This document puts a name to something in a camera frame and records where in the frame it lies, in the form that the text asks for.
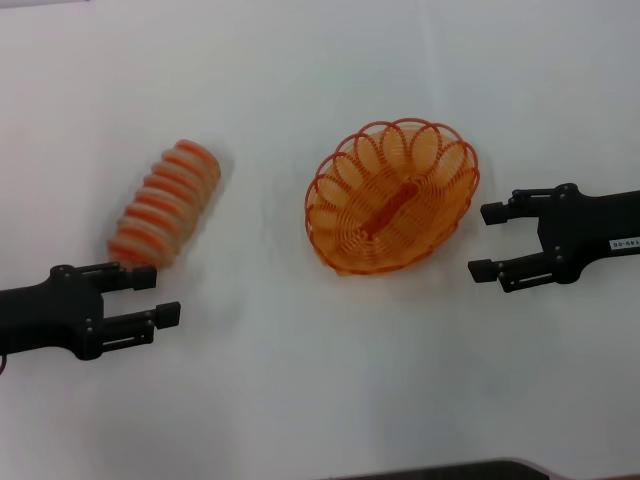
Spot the orange wire basket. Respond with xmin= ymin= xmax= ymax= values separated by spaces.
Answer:
xmin=303 ymin=117 xmax=481 ymax=277

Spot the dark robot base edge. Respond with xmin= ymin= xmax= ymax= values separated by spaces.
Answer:
xmin=319 ymin=456 xmax=557 ymax=480

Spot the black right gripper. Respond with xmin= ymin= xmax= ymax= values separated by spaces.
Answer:
xmin=467 ymin=182 xmax=640 ymax=295

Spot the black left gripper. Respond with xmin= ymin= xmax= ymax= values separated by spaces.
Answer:
xmin=0 ymin=262 xmax=182 ymax=362

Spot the orange striped sliced bread loaf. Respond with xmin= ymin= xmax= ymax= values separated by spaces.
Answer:
xmin=106 ymin=138 xmax=223 ymax=272

